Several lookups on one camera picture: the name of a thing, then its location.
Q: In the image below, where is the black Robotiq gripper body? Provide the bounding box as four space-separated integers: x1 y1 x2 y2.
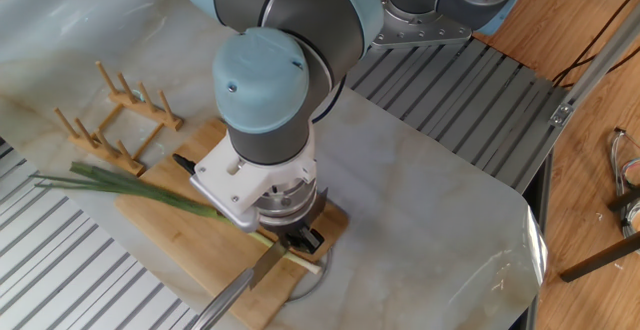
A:
254 192 329 247

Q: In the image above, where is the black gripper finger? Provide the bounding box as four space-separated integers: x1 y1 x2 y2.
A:
272 232 299 259
298 226 327 255

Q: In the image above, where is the steel kitchen knife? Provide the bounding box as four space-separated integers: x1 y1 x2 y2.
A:
188 240 293 330

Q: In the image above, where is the green garlic stalk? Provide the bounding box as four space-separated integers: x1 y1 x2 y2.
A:
34 164 324 274

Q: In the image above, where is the white marble pattern mat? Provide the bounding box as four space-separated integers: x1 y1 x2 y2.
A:
0 0 549 330

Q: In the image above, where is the bamboo cutting board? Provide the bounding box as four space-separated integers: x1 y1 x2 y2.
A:
115 117 351 329

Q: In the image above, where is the wooden slotted rack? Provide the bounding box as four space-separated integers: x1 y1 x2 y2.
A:
53 60 186 178

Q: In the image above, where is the black bar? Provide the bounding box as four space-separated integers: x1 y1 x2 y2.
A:
559 236 640 284

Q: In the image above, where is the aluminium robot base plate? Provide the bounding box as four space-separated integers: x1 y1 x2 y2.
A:
372 10 473 50

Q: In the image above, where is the black floor cable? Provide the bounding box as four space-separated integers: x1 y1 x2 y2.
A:
553 8 640 87

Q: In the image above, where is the aluminium frame post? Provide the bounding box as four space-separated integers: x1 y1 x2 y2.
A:
548 28 640 127

